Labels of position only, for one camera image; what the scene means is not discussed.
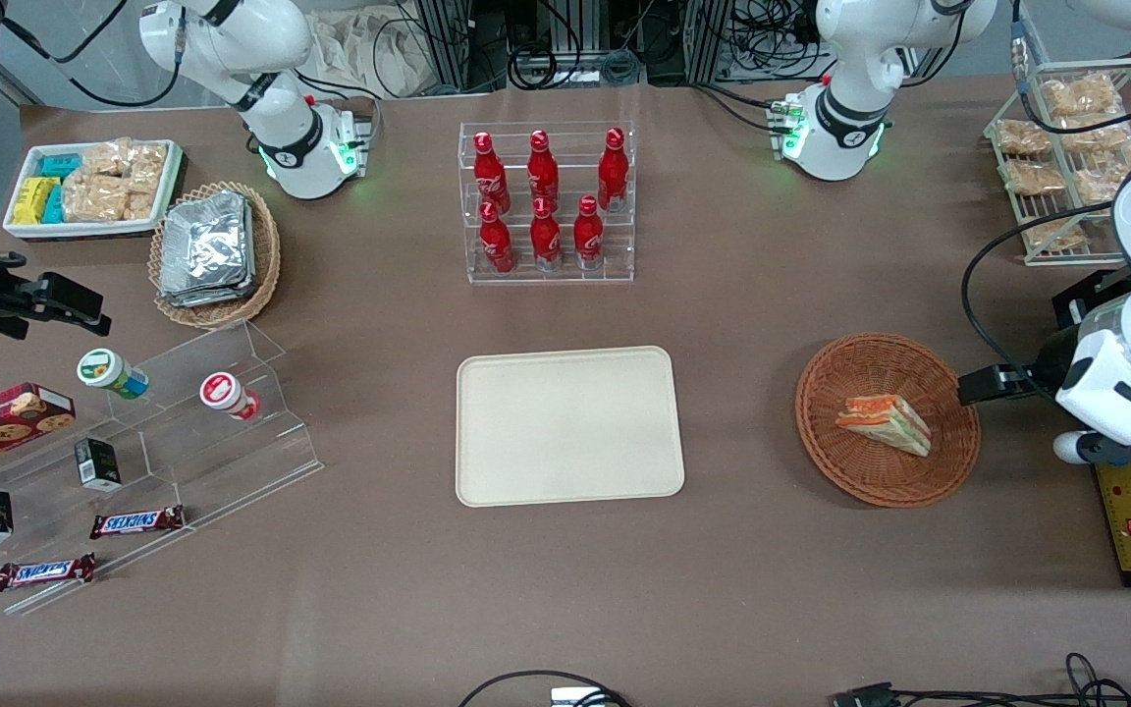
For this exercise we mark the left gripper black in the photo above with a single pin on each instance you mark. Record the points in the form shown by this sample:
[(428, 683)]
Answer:
[(1050, 365)]

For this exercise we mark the triangle sandwich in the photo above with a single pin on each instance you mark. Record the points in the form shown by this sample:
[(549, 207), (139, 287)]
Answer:
[(885, 424)]

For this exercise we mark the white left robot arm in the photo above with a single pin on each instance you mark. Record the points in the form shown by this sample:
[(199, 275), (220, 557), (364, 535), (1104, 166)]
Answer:
[(850, 128)]

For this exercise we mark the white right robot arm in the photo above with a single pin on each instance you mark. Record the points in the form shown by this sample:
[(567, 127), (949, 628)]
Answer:
[(271, 39)]

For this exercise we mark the white rectangular snack tray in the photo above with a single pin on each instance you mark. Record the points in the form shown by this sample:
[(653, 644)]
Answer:
[(26, 231)]

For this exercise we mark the brown round wicker basket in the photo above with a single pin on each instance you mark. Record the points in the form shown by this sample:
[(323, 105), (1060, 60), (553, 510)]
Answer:
[(880, 481)]

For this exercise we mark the light tan wicker basket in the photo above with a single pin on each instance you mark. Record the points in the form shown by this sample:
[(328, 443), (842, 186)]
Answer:
[(266, 255)]

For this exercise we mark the beige plastic tray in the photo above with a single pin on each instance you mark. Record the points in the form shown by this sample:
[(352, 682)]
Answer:
[(565, 427)]

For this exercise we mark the green lid white cup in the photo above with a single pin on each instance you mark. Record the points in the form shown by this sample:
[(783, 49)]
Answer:
[(104, 370)]

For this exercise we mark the teal snack pack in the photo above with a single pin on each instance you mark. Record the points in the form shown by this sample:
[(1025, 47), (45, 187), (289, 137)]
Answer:
[(54, 206), (60, 165)]

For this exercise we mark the clear rice cracker bag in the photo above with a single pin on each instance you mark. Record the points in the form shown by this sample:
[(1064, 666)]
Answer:
[(140, 203), (107, 157), (148, 162), (94, 199)]

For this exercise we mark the yellow snack pack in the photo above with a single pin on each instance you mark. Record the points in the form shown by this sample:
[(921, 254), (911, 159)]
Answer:
[(33, 199)]

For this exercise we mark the silver foil pouch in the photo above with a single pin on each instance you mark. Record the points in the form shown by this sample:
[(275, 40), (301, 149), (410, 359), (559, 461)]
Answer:
[(202, 299), (204, 241)]

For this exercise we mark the red tartan cookie box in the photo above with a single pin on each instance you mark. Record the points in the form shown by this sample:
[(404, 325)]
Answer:
[(1, 427)]

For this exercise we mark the clear bagged fried snack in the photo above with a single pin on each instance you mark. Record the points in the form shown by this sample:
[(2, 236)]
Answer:
[(1081, 95), (1034, 179), (1101, 182), (1051, 236), (1024, 137), (1096, 135)]

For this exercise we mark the red lid white cup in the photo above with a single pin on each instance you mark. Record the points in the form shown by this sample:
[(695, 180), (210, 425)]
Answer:
[(222, 391)]

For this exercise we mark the clear acrylic stepped shelf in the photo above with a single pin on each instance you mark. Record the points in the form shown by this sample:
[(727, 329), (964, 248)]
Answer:
[(222, 462)]

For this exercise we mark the brown Snickers bar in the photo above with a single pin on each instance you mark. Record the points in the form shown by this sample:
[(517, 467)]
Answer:
[(45, 571), (136, 522)]

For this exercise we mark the white crumpled cloth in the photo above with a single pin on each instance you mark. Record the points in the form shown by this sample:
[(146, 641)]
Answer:
[(350, 49)]

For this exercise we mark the red cola bottle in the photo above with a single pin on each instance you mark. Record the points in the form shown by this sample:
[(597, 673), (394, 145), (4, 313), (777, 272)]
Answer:
[(543, 172), (497, 245), (588, 238), (546, 241), (490, 177), (613, 172)]

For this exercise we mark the clear acrylic bottle rack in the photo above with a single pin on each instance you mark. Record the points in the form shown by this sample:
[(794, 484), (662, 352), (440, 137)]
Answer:
[(565, 277)]

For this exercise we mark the small white device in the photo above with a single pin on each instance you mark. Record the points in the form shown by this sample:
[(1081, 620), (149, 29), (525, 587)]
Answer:
[(575, 697)]

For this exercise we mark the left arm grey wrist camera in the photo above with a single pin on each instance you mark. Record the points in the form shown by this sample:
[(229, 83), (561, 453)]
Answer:
[(1071, 448)]

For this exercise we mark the aluminium frame post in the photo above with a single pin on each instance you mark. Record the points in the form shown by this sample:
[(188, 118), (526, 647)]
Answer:
[(443, 44), (708, 39)]

